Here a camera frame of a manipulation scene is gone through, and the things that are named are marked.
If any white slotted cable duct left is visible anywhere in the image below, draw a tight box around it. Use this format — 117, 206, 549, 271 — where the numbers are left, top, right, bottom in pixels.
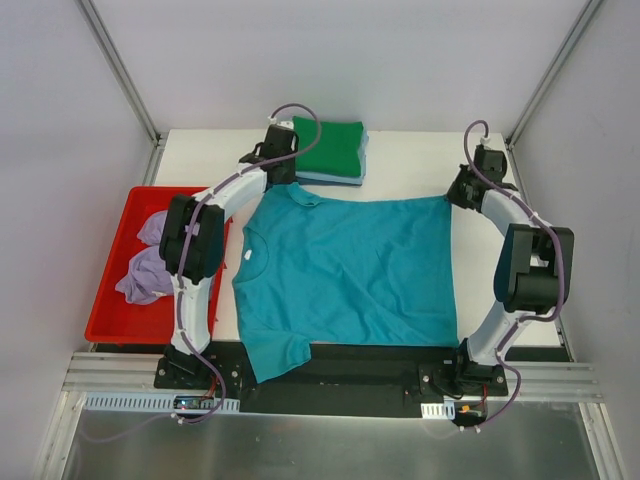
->
84, 392, 240, 415

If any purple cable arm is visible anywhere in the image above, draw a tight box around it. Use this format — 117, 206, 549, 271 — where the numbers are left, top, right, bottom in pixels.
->
463, 119, 572, 361
174, 102, 322, 351

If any green folded t shirt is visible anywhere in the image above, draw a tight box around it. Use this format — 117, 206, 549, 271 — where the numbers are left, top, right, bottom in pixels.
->
296, 121, 364, 177

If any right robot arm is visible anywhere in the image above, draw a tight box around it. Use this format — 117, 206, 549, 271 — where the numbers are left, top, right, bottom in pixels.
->
446, 144, 575, 397

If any aluminium frame post left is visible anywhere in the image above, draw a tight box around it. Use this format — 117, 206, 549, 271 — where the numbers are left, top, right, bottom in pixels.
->
74, 0, 161, 147

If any aluminium frame post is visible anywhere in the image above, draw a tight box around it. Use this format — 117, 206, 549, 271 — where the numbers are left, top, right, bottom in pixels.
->
505, 0, 606, 150
74, 0, 161, 147

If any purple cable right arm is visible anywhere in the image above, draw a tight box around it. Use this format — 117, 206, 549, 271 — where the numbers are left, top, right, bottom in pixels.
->
463, 119, 572, 361

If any red plastic bin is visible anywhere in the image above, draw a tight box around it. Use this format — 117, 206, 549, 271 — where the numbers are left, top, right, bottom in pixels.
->
85, 186, 201, 346

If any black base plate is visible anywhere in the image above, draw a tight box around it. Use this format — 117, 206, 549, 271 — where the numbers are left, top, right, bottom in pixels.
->
154, 341, 508, 418

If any teal t shirt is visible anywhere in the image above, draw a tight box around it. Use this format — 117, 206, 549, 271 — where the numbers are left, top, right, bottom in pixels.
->
233, 184, 458, 382

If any lavender t shirt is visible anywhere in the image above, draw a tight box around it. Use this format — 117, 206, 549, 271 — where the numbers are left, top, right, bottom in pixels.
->
137, 210, 168, 246
115, 246, 173, 305

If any white slotted cable duct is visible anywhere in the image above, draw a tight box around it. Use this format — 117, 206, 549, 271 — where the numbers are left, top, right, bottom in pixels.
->
84, 392, 240, 415
420, 401, 456, 421

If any light blue folded t shirt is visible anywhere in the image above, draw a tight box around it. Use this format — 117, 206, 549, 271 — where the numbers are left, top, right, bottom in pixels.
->
296, 129, 369, 187

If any aluminium frame post right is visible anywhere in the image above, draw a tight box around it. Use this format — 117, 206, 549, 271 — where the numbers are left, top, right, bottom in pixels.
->
505, 0, 606, 150

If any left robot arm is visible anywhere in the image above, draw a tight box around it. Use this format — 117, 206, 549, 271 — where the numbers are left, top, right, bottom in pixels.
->
154, 122, 299, 389

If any white slotted cable duct right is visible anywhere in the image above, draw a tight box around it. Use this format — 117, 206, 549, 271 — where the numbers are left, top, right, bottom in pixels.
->
420, 401, 456, 421

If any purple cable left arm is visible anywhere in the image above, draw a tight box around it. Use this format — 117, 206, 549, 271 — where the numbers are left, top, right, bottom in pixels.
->
174, 102, 322, 351

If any aluminium front rail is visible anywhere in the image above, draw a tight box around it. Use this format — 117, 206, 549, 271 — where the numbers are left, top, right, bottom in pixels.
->
63, 350, 166, 392

